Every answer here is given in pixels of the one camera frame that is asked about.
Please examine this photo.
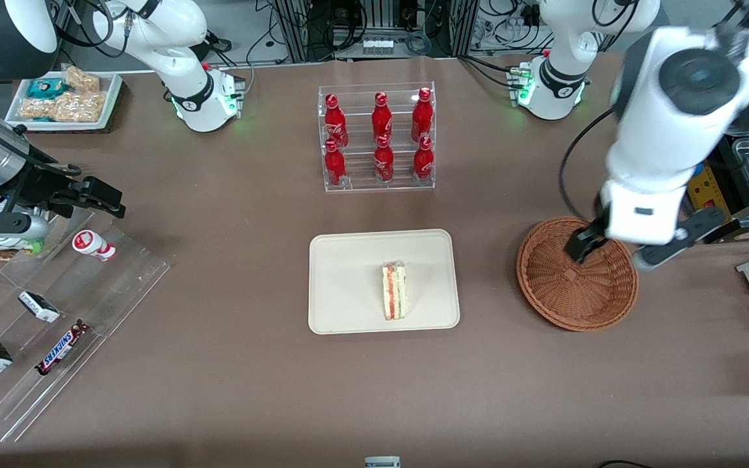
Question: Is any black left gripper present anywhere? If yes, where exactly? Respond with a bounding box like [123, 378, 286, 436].
[565, 195, 611, 265]

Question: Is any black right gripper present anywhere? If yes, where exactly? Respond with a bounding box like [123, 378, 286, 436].
[0, 147, 127, 220]

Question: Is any triangular sandwich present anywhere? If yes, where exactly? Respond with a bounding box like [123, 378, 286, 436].
[381, 259, 408, 322]

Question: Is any round brown wicker basket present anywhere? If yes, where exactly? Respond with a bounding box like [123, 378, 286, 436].
[516, 216, 640, 333]

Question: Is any white square snack tray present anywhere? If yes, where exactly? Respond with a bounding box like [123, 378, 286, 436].
[5, 70, 123, 132]

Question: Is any cream plastic tray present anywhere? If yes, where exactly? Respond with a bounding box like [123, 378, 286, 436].
[308, 229, 461, 335]

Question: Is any red white yogurt bottle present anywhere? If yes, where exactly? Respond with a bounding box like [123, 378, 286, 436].
[72, 229, 117, 263]

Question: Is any clear bag of crackers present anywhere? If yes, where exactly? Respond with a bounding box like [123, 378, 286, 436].
[53, 91, 108, 124]
[19, 97, 58, 122]
[62, 65, 101, 94]

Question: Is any clear acrylic stepped shelf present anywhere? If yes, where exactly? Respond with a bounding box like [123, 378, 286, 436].
[0, 207, 172, 444]

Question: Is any teal snack pack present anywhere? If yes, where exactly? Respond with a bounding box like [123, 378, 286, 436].
[26, 77, 67, 100]

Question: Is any black yellow machine box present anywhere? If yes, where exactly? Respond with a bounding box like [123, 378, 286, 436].
[685, 123, 749, 246]

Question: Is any brown Snickers bar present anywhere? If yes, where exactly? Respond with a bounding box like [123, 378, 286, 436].
[35, 320, 90, 376]

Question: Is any red cola bottle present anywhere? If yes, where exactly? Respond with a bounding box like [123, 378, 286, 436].
[324, 94, 350, 149]
[371, 92, 394, 145]
[411, 87, 434, 144]
[324, 139, 348, 188]
[412, 135, 435, 182]
[373, 135, 395, 184]

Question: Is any clear acrylic bottle rack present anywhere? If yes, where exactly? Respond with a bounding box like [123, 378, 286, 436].
[317, 81, 437, 193]

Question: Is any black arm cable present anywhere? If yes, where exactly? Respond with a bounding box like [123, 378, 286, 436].
[558, 107, 617, 223]

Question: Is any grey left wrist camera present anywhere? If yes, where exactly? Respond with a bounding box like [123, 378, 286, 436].
[631, 207, 728, 272]

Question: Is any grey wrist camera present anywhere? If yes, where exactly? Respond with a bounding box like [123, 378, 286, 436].
[631, 207, 728, 272]
[0, 212, 51, 242]

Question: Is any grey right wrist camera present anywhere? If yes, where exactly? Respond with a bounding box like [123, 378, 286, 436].
[0, 212, 51, 242]

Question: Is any aluminium frame rack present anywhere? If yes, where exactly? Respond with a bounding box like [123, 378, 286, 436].
[273, 0, 480, 63]

